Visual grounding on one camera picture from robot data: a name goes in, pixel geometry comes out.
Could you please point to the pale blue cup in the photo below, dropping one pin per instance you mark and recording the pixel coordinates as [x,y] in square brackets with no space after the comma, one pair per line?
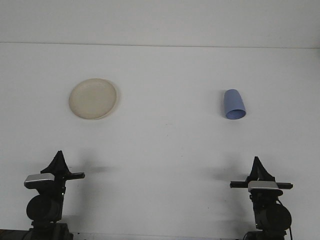
[233,101]

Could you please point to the pale round plate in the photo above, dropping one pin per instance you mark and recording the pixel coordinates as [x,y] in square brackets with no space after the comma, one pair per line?
[93,98]

